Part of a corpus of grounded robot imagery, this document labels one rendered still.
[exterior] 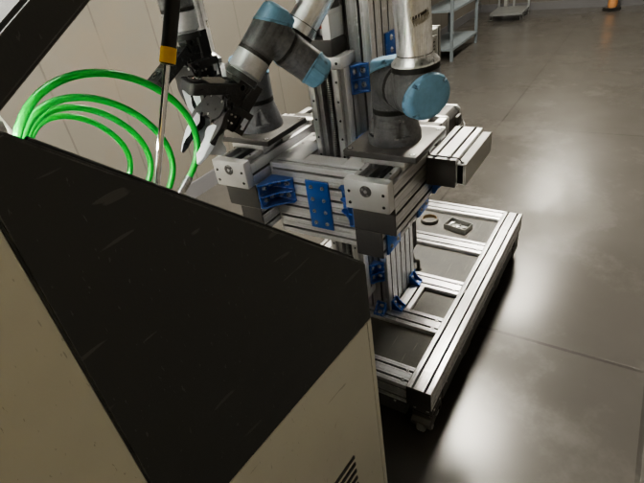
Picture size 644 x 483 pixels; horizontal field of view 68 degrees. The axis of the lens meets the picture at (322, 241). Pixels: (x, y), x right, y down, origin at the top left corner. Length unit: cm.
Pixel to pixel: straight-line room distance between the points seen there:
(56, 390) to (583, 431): 172
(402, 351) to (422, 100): 101
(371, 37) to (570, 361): 146
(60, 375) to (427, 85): 93
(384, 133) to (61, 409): 102
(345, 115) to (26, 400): 120
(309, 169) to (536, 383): 121
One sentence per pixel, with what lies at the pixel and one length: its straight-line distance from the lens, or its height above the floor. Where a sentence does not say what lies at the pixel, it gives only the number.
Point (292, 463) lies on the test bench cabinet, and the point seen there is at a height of 66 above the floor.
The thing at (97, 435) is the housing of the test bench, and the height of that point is 109.
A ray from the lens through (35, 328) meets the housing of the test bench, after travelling 58.
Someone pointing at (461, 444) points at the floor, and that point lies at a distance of 189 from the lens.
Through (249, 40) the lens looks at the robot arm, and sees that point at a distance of 107.
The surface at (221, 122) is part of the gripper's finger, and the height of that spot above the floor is 126.
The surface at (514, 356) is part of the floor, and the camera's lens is 218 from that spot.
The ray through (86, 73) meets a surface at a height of 142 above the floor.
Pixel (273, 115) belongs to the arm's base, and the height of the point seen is 108.
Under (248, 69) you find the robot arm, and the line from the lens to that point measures 106.
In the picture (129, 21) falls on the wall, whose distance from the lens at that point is 344.
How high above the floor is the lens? 156
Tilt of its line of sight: 32 degrees down
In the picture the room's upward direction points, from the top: 9 degrees counter-clockwise
